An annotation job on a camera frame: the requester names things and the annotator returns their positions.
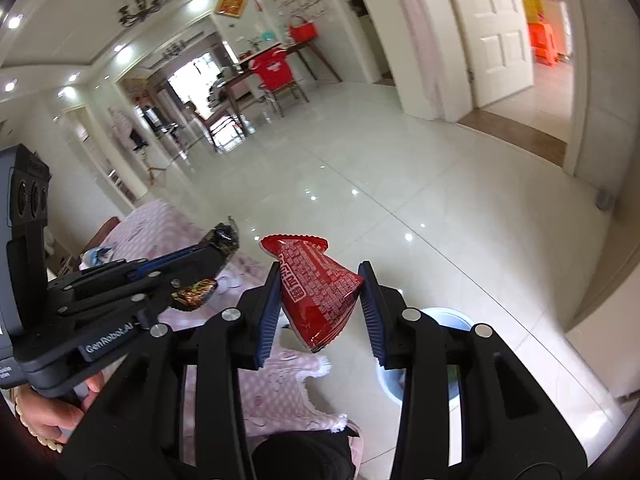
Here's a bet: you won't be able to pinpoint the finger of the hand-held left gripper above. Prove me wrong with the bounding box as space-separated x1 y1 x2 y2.
47 266 223 328
75 240 228 283

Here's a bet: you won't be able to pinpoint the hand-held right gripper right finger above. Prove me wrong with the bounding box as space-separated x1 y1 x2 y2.
357 260 588 480

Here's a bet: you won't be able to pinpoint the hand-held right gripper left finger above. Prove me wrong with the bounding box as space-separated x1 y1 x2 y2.
57 262 283 480

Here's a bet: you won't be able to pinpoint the blue white wrapper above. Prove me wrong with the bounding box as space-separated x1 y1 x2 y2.
81 246 117 267

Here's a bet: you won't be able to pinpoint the red snack packet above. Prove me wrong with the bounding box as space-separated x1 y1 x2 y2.
259 234 366 354

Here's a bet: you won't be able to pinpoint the dark snack wrapper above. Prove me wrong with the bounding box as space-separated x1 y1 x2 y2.
170 217 241 311

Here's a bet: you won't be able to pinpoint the light blue waste bin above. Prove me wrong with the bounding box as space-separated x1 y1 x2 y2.
374 306 474 408

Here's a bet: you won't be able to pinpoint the person's left hand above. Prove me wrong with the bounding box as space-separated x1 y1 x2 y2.
20 369 107 444

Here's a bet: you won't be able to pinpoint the pink checked tablecloth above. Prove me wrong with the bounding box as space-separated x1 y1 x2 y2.
75 199 351 468

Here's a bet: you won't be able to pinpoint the wooden coat stand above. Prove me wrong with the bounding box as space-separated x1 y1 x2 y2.
112 107 176 186

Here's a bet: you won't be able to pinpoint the pink hanging garment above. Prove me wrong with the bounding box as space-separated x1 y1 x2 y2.
112 108 133 148

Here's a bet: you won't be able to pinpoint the bare wooden dining chair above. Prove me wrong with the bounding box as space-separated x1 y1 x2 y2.
185 101 246 153

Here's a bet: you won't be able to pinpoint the person's black clothing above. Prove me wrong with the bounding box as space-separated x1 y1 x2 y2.
252 432 357 480

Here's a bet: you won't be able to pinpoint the dark wooden dining table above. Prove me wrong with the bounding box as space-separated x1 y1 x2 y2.
215 40 343 141

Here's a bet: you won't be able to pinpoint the wooden chair with cover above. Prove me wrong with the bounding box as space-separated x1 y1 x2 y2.
248 47 311 118

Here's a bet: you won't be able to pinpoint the red white chair cover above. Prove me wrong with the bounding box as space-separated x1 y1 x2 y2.
248 47 295 90

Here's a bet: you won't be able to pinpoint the recessed ceiling spotlights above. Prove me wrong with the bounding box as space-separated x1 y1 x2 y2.
2 0 211 101

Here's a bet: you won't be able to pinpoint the large black chandelier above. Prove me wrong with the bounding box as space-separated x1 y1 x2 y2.
117 0 166 28

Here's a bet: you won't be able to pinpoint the red bag on table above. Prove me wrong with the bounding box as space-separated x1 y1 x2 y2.
287 15 321 43

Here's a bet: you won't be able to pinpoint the white panel door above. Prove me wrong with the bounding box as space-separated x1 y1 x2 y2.
437 0 535 108

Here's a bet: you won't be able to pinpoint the orange plastic stool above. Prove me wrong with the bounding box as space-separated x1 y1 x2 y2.
527 22 561 66

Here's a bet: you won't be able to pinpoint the cream bead bracelet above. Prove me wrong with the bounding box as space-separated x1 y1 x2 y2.
14 392 65 453

